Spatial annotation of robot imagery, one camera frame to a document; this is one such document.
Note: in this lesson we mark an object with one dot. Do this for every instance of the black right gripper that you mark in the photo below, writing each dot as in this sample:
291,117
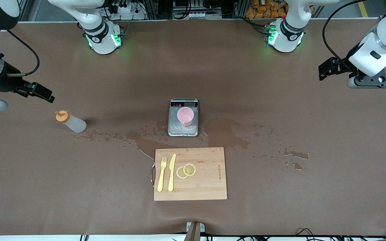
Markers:
8,81

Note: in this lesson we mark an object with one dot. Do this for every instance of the translucent squeeze bottle orange cap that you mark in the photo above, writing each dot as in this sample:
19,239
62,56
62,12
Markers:
75,125

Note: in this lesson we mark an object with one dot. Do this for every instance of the brown table cover sheet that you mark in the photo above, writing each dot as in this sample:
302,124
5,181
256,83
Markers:
79,201

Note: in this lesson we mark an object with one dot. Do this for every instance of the yellow plastic fork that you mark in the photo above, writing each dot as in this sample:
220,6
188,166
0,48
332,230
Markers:
161,180

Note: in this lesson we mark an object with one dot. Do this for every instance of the silver digital kitchen scale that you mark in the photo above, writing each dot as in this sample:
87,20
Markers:
174,130

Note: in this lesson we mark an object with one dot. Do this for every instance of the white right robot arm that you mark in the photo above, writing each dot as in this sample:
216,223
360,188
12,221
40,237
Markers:
102,43

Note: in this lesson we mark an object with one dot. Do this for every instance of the white electrical unit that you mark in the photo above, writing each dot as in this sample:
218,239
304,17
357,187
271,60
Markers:
196,15

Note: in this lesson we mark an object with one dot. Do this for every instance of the wooden cutting board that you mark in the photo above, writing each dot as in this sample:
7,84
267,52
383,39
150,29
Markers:
206,180

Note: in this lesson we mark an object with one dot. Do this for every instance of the metal table clamp bracket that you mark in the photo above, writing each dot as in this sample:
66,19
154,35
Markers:
194,231

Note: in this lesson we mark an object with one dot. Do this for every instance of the pink plastic cup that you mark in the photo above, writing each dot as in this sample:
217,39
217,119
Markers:
185,115

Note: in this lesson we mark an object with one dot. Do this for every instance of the lemon slice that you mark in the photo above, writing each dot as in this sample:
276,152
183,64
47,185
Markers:
189,169

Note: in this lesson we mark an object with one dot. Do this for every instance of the yellow plastic knife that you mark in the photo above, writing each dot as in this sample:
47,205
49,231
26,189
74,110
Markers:
172,170

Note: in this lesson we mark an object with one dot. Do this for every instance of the white power strip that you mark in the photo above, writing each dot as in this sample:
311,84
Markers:
126,10

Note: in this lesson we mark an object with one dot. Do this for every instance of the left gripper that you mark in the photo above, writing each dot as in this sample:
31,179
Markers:
342,64

